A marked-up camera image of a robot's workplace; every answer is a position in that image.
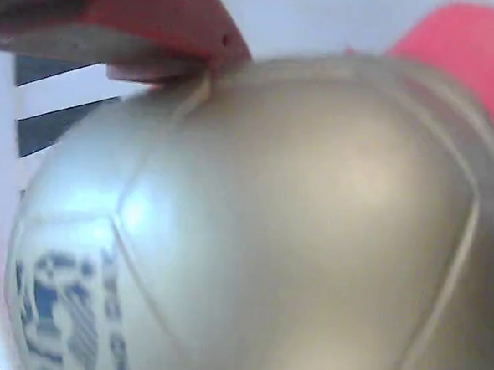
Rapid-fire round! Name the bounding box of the red turtle toy gold shell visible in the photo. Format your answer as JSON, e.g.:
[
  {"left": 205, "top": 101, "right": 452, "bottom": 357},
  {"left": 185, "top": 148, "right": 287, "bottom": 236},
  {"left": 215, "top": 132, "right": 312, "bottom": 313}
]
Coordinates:
[{"left": 0, "top": 0, "right": 494, "bottom": 370}]

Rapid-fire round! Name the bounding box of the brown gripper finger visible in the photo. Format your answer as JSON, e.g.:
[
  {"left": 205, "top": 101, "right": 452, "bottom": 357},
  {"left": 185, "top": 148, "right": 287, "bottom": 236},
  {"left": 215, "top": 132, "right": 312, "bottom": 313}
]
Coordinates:
[{"left": 0, "top": 0, "right": 257, "bottom": 90}]

